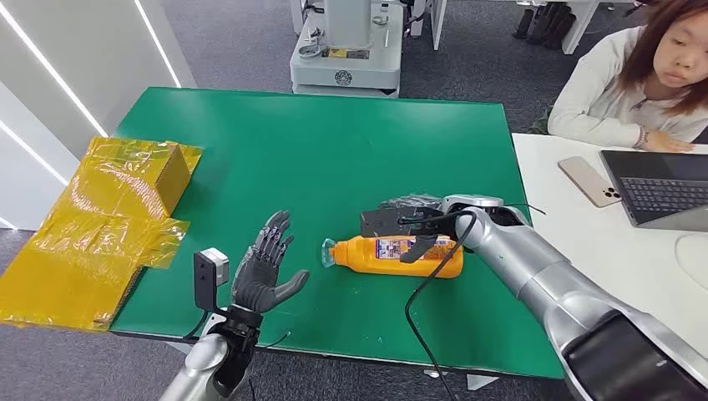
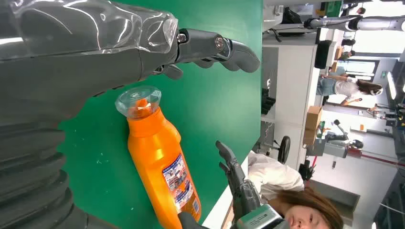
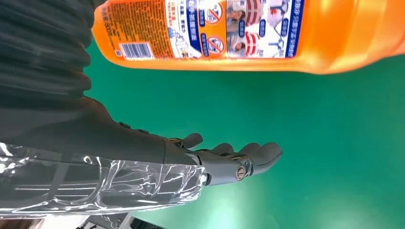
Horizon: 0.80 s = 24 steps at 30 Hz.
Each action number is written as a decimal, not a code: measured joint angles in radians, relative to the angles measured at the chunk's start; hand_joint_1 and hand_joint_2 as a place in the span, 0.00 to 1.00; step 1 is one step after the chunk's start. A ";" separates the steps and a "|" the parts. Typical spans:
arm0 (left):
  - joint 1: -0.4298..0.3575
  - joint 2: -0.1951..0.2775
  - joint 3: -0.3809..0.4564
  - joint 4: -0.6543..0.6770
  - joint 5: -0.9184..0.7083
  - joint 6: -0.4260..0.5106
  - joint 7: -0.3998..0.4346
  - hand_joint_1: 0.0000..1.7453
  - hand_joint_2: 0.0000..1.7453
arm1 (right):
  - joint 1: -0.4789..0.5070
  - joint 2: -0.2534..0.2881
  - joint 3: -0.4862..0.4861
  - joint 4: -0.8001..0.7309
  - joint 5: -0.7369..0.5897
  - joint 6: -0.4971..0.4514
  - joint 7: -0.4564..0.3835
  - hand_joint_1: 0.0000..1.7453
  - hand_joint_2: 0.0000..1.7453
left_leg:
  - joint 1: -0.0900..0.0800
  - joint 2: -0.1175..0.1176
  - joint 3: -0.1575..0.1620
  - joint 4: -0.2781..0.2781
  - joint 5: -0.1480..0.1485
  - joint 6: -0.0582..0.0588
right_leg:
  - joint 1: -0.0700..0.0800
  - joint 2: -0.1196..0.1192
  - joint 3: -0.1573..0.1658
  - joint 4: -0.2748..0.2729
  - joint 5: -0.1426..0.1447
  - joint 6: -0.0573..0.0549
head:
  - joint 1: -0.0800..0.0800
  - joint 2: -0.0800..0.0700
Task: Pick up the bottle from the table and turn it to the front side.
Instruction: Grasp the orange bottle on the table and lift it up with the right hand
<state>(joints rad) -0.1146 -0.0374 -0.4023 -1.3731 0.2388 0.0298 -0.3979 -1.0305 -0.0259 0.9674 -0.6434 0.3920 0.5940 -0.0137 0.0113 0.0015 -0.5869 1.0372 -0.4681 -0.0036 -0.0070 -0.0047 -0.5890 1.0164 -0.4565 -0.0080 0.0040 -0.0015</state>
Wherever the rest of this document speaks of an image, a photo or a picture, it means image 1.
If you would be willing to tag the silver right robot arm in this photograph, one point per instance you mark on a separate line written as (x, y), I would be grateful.
(553, 288)

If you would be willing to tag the green table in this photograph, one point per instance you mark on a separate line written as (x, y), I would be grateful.
(332, 155)

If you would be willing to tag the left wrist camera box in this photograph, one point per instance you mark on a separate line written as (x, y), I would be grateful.
(206, 274)

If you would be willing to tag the person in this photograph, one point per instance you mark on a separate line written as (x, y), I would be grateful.
(597, 94)

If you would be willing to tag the grey laptop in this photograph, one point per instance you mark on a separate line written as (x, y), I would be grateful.
(661, 191)

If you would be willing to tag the beige smartphone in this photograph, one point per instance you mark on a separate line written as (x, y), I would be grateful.
(589, 181)

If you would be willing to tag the black shoes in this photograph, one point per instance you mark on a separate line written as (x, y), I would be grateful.
(545, 25)

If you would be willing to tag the white desk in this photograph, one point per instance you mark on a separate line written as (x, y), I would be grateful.
(608, 260)

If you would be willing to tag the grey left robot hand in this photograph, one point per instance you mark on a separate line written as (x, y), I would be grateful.
(257, 282)

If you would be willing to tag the yellow-taped cardboard box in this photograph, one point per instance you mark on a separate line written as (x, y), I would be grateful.
(110, 193)

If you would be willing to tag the white round pad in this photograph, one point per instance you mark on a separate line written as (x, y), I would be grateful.
(694, 260)

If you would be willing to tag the white desk leg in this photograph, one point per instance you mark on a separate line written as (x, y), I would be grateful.
(579, 25)

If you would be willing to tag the white robot base machine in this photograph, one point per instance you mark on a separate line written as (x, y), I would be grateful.
(348, 61)

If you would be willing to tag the orange plastic bottle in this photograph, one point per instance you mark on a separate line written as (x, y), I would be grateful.
(362, 258)

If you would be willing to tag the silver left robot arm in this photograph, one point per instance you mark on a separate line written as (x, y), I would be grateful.
(202, 360)

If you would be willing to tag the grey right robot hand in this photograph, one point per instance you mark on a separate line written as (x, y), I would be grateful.
(420, 246)

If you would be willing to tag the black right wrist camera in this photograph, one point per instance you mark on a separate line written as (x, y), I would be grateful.
(381, 222)

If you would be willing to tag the white table foot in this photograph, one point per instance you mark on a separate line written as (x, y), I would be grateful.
(481, 382)

